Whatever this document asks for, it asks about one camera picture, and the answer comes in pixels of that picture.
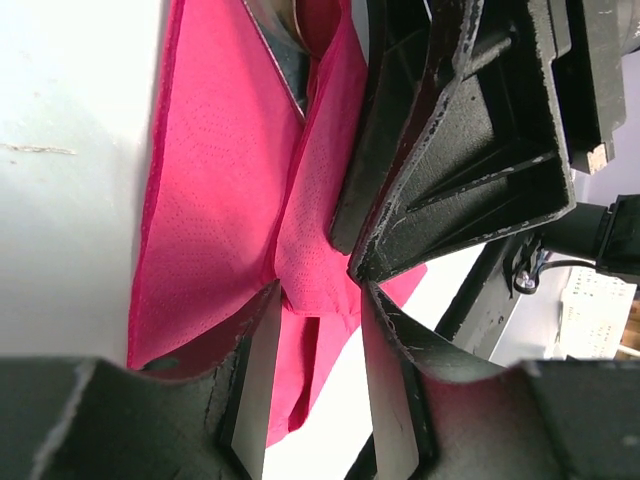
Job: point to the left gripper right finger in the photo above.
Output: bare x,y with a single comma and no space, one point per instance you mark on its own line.
587,418

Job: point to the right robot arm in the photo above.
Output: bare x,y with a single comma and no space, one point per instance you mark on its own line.
600,230

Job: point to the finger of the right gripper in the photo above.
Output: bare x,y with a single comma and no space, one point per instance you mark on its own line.
399,36
532,92

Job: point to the pink paper napkin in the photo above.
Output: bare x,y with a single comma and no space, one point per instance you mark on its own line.
242,190

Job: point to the silver spoon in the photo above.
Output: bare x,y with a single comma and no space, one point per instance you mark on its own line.
296,33

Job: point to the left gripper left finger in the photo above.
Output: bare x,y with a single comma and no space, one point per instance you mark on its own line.
199,412

